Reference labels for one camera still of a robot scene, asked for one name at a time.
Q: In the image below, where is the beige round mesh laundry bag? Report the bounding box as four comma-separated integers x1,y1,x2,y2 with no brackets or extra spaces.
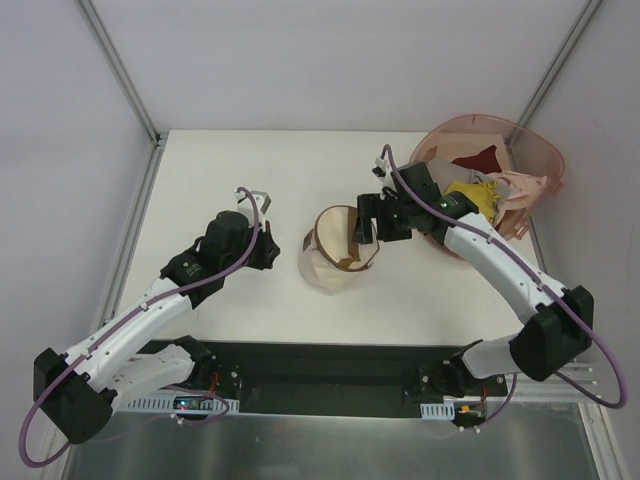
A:
298,205,380,292

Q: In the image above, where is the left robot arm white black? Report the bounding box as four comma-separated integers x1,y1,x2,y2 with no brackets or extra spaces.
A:
33,209,280,445

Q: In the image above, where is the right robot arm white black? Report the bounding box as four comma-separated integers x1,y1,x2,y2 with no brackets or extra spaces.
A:
350,158,594,397

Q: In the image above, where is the grey beige bra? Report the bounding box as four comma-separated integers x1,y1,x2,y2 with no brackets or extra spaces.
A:
426,158,483,192

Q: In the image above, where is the yellow bra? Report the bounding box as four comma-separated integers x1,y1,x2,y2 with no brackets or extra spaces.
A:
445,181,501,224

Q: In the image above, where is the dark red garment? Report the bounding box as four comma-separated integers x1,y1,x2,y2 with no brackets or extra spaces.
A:
452,145,502,174

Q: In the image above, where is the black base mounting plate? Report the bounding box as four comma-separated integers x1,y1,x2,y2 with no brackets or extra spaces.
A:
149,340,519,416

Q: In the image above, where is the light pink garment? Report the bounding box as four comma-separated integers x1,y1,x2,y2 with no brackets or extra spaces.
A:
487,171,548,226

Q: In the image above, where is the pink translucent plastic basket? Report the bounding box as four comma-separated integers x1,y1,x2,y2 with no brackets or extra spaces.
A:
410,114,565,240

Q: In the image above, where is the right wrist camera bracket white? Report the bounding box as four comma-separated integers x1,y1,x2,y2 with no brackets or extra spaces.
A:
372,156,395,190

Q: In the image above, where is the wrist camera bracket white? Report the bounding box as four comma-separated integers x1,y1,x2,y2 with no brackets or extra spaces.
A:
235,189,272,224
372,156,395,190

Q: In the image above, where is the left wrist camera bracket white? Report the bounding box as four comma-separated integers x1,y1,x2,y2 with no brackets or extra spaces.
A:
235,189,272,224

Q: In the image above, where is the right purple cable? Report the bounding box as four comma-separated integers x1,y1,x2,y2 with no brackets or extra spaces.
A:
380,144,630,436

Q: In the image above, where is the purple cable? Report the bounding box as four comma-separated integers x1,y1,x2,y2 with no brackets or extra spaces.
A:
19,186,266,469
380,144,630,436

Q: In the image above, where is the right white cable duct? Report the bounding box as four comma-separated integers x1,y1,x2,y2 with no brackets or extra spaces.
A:
420,400,456,421

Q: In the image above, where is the white cable duct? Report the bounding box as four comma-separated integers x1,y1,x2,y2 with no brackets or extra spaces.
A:
120,393,240,415
420,400,456,421

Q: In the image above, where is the left white cable duct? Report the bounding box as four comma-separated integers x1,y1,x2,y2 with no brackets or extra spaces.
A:
120,393,240,415

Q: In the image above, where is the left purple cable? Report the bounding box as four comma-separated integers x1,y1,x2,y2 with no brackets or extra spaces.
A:
19,186,266,469

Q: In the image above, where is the left aluminium frame post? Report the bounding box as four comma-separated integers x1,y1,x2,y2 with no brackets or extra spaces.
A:
74,0,169,146

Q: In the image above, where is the aluminium frame post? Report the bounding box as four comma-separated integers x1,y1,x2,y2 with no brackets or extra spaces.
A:
74,0,169,146
516,0,606,127

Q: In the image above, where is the right aluminium frame post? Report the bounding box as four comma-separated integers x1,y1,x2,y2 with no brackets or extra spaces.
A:
516,0,606,127

